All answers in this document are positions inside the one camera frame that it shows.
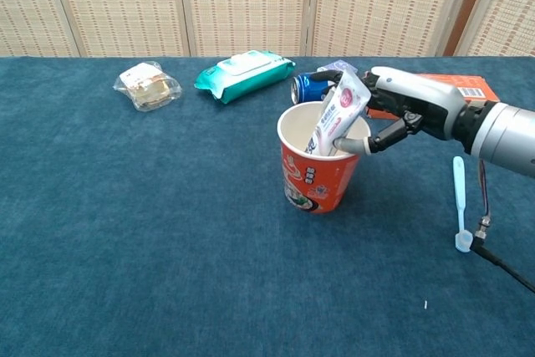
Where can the light blue toothbrush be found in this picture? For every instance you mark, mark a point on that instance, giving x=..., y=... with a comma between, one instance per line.
x=460, y=198

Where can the bamboo screen with brown post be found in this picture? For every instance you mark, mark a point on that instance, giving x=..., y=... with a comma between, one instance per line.
x=510, y=18

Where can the orange paper noodle cup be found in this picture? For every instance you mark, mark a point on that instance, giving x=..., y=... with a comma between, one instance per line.
x=322, y=181

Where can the orange biscuit box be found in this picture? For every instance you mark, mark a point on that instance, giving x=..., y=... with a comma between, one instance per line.
x=476, y=85

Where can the white toothpaste tube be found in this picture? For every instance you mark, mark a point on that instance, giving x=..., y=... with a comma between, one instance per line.
x=340, y=110

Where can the bamboo folding screen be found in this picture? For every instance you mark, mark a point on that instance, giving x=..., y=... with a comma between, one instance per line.
x=138, y=6

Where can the clear bagged bread snack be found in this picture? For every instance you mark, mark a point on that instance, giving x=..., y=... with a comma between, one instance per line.
x=146, y=87

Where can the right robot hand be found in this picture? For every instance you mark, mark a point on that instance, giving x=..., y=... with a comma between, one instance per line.
x=418, y=98

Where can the blue and white can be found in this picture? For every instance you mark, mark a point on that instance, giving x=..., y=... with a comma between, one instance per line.
x=307, y=87

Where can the teal wet wipes pack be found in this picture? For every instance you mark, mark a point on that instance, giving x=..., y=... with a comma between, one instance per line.
x=246, y=77

